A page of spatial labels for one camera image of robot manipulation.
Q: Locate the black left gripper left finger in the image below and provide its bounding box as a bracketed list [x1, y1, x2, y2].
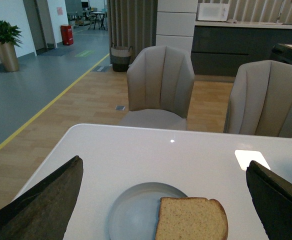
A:
[0, 156, 83, 240]

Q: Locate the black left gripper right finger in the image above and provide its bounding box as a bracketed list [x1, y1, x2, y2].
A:
[246, 160, 292, 240]

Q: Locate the grey round plate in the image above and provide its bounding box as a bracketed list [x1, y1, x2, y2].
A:
[108, 182, 187, 240]

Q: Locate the brown bread slice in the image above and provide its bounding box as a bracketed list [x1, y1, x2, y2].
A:
[155, 197, 229, 240]

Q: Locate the beige chair right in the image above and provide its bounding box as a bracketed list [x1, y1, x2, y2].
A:
[223, 60, 292, 138]

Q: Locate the beige chair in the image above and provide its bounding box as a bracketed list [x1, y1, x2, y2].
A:
[119, 45, 195, 131]
[223, 60, 292, 138]

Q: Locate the black appliance box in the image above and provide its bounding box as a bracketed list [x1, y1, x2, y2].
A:
[269, 43, 292, 65]

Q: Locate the dark kitchen counter cabinet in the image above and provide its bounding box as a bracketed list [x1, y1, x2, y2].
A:
[191, 22, 292, 76]

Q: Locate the woven laundry basket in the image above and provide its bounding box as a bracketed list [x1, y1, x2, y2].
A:
[110, 42, 133, 72]

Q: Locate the beige chair left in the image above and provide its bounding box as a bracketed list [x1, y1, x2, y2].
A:
[119, 45, 195, 131]

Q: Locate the potted green plant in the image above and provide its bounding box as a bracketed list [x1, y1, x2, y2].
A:
[0, 20, 22, 72]

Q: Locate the red fire cabinet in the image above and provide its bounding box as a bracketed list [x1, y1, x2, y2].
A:
[60, 24, 74, 46]

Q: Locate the white microwave oven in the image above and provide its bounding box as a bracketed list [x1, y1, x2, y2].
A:
[196, 3, 230, 22]

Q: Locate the white pillar cabinet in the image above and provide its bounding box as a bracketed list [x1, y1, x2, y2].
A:
[155, 0, 198, 53]

